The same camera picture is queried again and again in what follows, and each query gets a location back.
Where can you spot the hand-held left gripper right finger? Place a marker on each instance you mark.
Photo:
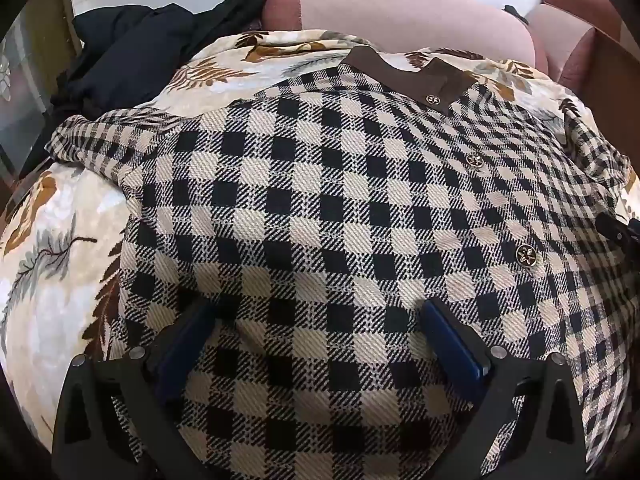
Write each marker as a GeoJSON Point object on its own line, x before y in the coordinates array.
{"type": "Point", "coordinates": [452, 347]}

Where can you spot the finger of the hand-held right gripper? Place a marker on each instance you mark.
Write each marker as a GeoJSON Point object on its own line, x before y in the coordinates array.
{"type": "Point", "coordinates": [620, 235]}

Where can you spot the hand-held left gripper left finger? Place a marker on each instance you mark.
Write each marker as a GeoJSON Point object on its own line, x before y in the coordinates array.
{"type": "Point", "coordinates": [187, 342]}

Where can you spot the beige black checked coat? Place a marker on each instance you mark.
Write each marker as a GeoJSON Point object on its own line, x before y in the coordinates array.
{"type": "Point", "coordinates": [320, 195]}

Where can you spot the leaf print blanket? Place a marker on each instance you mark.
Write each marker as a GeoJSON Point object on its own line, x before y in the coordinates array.
{"type": "Point", "coordinates": [50, 270]}

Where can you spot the brown wooden headboard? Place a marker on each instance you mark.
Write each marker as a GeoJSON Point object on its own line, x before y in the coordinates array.
{"type": "Point", "coordinates": [612, 70]}

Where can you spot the pink brown cushion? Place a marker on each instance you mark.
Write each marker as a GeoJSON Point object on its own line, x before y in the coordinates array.
{"type": "Point", "coordinates": [560, 25]}

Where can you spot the small black object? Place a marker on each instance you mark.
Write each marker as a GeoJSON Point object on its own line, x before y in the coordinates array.
{"type": "Point", "coordinates": [515, 13]}

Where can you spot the black garment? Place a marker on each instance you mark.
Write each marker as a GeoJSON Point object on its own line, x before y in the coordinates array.
{"type": "Point", "coordinates": [125, 45]}

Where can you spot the pink bolster pillow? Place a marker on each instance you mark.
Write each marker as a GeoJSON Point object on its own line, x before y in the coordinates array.
{"type": "Point", "coordinates": [400, 17]}

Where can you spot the glass window frame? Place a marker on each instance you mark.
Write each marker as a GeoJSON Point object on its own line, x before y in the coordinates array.
{"type": "Point", "coordinates": [30, 75]}

